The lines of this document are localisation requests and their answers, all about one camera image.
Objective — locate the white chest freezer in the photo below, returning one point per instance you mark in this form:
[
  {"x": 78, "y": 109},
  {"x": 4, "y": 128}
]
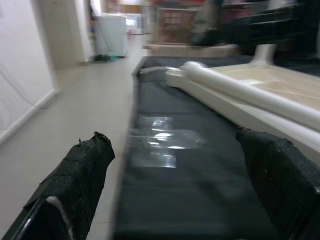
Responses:
[{"x": 111, "y": 35}]

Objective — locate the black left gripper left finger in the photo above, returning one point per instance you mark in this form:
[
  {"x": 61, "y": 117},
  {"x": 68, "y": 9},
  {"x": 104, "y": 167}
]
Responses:
[{"x": 75, "y": 180}]

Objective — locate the black plastic bag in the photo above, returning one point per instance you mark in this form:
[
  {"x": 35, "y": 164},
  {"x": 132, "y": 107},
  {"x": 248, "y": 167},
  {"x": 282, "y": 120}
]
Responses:
[{"x": 206, "y": 25}]

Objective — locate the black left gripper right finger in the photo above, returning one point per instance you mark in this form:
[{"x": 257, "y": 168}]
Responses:
[{"x": 280, "y": 175}]

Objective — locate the mop with green head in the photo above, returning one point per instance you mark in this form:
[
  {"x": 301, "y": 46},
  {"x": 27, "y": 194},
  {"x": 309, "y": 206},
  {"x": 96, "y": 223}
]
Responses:
[{"x": 105, "y": 58}]

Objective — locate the clear tape cross patch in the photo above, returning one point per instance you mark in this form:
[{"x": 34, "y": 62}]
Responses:
[{"x": 162, "y": 142}]

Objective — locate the white plastic table top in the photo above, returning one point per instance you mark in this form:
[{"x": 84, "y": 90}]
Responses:
[{"x": 275, "y": 75}]

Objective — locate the beige cloth covered bench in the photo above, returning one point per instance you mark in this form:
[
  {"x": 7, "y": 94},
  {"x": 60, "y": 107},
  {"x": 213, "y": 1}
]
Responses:
[{"x": 190, "y": 50}]

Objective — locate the orange lid storage box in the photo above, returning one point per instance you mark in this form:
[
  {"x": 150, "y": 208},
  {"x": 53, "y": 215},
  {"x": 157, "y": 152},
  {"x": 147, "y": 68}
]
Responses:
[{"x": 175, "y": 25}]

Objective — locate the black table cloth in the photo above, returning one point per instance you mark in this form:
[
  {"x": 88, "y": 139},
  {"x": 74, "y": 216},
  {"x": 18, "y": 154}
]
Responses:
[{"x": 190, "y": 190}]

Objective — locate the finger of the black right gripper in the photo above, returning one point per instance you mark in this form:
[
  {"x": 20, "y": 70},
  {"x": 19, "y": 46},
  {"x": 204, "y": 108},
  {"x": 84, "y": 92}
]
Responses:
[{"x": 245, "y": 32}]

